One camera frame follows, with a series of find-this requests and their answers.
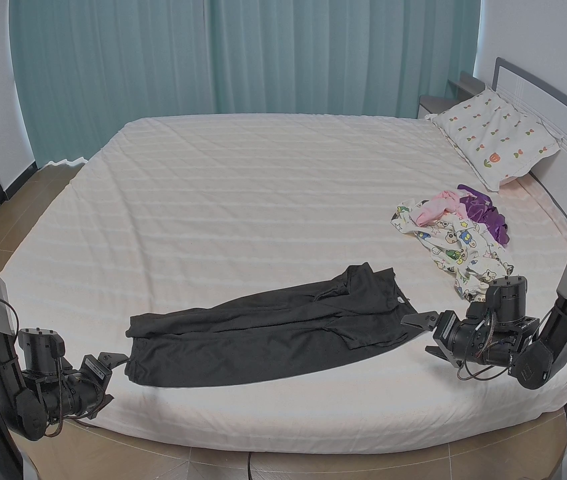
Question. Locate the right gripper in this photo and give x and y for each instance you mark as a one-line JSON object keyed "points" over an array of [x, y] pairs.
{"points": [[463, 343]]}

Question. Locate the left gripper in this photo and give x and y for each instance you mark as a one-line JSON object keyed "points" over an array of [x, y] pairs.
{"points": [[86, 388]]}

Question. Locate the black T-shirt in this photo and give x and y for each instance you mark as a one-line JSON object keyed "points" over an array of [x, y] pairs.
{"points": [[263, 338]]}

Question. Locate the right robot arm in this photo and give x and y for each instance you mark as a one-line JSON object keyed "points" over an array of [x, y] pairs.
{"points": [[558, 318]]}

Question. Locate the bed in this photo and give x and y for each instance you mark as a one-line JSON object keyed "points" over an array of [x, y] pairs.
{"points": [[243, 208]]}

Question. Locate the white printed pyjama top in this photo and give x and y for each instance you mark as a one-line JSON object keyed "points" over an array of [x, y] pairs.
{"points": [[463, 253]]}

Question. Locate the pink garment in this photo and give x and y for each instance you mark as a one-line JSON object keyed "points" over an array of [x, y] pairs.
{"points": [[436, 210]]}

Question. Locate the purple garment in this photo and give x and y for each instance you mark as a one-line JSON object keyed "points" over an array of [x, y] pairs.
{"points": [[486, 215]]}

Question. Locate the white printed pillow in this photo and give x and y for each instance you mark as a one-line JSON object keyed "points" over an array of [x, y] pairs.
{"points": [[498, 138]]}

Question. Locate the grey bedside table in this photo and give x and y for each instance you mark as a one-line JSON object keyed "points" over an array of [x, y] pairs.
{"points": [[443, 104]]}

